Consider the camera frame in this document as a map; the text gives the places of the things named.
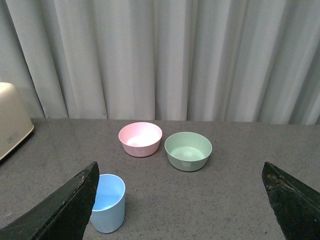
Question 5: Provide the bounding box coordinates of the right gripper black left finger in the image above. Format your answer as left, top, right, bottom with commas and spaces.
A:
0, 161, 100, 240

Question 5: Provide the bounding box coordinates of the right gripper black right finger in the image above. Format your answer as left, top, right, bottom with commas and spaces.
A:
261, 162, 320, 240

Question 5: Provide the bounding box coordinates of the light blue cup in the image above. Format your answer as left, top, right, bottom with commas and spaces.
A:
90, 174, 126, 234

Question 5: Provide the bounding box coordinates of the cream toaster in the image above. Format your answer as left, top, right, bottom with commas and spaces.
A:
0, 82, 34, 159

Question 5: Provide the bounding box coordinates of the pink bowl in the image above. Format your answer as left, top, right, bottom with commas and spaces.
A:
118, 122, 163, 158

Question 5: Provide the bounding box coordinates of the green bowl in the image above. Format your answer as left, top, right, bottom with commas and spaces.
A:
164, 132, 213, 172

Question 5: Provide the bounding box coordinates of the white curtain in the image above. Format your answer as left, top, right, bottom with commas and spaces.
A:
0, 0, 320, 125

